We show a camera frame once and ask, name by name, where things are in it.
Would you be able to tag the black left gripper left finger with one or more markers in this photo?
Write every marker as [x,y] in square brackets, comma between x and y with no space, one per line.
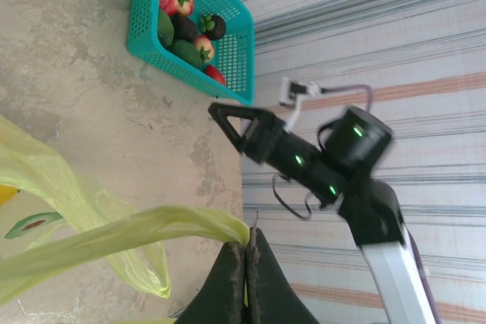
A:
[220,293]

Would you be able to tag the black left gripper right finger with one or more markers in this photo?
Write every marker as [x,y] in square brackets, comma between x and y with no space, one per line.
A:
[269,293]

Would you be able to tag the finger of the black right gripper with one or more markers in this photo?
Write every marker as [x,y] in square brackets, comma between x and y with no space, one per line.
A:
[258,126]
[235,108]

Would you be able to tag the yellow avocado print plastic bag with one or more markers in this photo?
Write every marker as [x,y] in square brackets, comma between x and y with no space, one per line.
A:
[114,233]

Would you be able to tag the teal plastic mesh basket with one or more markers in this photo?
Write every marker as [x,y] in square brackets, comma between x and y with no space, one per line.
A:
[144,9]

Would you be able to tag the orange yellow fake mango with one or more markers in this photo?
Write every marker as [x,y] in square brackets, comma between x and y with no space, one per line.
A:
[5,193]

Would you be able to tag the small red fake fruit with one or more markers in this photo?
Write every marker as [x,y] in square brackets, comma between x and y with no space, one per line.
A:
[215,74]

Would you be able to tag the green fake avocado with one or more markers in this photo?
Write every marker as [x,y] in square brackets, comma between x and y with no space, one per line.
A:
[165,30]
[186,54]

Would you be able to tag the dark fake mangosteen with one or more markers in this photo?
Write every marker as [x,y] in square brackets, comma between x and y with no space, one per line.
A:
[212,27]

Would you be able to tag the dark brown fake avocado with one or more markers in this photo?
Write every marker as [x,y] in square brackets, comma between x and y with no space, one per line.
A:
[185,28]

